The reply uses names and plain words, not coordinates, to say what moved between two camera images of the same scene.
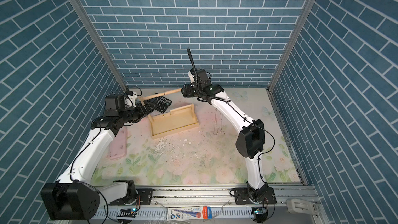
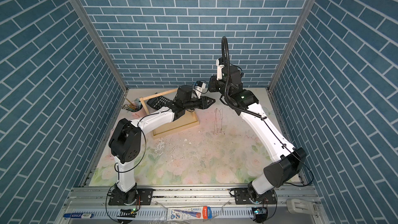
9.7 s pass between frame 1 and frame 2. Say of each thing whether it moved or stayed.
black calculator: stayed
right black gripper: moved
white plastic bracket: stayed
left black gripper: moved
